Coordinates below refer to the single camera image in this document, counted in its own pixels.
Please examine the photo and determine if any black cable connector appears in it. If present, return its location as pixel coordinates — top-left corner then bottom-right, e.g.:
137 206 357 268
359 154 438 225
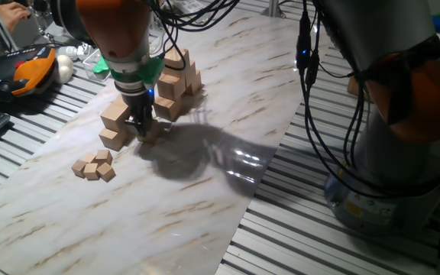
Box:
295 9 319 87

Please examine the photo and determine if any small wooden cube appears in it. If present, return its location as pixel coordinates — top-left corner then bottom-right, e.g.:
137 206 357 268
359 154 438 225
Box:
96 162 117 183
70 159 88 179
95 149 114 166
83 163 101 181
80 151 98 165

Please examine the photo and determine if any aluminium frame post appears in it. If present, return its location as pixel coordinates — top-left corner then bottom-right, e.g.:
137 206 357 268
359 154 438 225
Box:
260 0 286 19

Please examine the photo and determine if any white power strip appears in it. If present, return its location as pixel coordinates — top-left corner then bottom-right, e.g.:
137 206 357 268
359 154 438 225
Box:
173 0 205 15

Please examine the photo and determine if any clear plastic cup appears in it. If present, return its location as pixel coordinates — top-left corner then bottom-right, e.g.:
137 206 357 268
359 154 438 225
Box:
82 49 112 82

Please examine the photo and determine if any bare person hand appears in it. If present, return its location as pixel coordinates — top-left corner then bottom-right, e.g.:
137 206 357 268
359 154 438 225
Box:
0 2 32 34

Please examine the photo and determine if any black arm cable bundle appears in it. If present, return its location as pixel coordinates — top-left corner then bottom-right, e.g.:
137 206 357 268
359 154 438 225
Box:
143 0 440 199

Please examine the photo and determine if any white egg shaped object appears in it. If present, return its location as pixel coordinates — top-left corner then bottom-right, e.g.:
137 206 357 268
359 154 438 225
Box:
53 54 75 86

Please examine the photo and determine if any green wrist mount flange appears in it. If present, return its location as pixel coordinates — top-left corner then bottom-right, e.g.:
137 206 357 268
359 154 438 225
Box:
92 57 166 88

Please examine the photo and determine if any marble pattern mat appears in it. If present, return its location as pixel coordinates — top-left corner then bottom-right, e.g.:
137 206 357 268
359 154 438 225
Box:
0 3 332 275

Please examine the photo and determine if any orange black teach pendant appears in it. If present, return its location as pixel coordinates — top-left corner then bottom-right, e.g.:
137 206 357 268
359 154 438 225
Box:
0 44 58 105

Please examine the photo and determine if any white plastic bottle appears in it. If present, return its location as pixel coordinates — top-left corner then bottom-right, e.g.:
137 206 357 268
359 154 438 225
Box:
57 45 91 62

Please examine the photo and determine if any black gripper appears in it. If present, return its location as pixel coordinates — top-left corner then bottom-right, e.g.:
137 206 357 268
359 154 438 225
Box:
120 89 158 138

